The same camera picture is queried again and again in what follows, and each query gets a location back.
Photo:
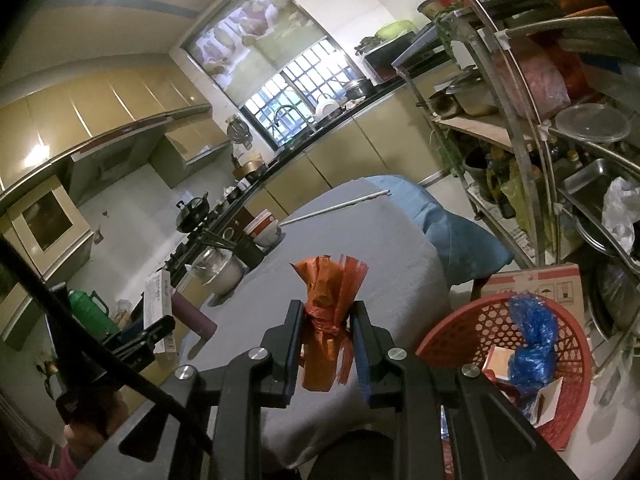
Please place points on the sink faucet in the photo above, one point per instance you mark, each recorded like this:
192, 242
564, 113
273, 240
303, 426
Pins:
281, 110

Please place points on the purple insulated bottle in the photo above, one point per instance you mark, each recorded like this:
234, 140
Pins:
195, 317

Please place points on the beige wall cabinets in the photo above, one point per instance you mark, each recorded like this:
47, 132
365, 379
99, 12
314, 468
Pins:
75, 110

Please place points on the white cardboard box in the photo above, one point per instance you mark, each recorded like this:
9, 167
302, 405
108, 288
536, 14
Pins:
160, 300

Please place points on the white rod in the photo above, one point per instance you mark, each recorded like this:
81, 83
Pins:
335, 206

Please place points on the blue cloth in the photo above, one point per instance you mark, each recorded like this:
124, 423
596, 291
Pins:
450, 235

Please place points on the built-in oven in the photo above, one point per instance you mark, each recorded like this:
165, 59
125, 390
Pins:
42, 215

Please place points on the pot with glass lid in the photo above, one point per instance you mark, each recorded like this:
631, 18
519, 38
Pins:
220, 272

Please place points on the grey tablecloth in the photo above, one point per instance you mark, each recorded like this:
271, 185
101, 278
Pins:
400, 270

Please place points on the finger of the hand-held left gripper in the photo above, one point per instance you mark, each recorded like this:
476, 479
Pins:
145, 331
137, 356

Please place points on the pink plastic bag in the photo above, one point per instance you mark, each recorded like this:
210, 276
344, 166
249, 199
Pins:
540, 80

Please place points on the orange plastic bag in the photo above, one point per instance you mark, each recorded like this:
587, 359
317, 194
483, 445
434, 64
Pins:
322, 310

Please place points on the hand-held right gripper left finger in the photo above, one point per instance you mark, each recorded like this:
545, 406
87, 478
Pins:
292, 350

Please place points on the green thermos jug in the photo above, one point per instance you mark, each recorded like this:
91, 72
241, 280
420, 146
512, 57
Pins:
87, 310

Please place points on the steel cooking pot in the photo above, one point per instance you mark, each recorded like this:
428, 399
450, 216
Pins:
357, 88

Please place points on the blue plastic bag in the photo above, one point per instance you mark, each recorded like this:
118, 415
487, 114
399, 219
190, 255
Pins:
535, 355

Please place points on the black countertop appliance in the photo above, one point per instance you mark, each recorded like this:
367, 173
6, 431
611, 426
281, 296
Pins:
390, 57

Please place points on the person's left hand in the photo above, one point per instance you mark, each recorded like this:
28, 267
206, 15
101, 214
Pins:
82, 440

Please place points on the steel storage rack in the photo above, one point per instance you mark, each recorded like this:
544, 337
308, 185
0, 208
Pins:
480, 127

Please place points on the orange cardboard box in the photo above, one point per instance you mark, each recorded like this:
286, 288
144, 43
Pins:
497, 362

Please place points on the black wok with lid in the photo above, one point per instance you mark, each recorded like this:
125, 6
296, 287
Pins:
192, 212

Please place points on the white dish by sink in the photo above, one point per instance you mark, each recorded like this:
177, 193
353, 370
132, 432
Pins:
327, 106

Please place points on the printed window blind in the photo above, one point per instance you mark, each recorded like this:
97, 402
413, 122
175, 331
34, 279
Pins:
240, 35

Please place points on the red plastic basket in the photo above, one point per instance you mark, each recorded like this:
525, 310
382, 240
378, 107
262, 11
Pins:
465, 330

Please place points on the white plastic bag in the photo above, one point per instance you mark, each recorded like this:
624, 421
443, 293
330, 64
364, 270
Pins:
620, 210

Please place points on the small white open box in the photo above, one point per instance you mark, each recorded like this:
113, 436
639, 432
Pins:
550, 400

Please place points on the beige base cabinets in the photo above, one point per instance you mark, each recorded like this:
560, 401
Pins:
360, 145

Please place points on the golden pot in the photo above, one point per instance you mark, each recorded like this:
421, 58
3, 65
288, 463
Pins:
250, 167

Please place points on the brown cardboard carton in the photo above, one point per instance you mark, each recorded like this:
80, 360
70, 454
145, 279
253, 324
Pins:
530, 282

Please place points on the steel tray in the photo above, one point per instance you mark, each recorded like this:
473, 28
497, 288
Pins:
595, 180

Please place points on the barred window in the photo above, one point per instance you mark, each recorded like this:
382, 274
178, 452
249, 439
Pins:
300, 85

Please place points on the round clear plastic container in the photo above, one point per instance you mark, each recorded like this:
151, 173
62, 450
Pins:
592, 122

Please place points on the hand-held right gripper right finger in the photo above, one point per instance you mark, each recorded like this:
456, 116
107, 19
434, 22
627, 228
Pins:
361, 355

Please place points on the green bowl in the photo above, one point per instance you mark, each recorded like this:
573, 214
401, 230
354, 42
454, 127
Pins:
395, 30

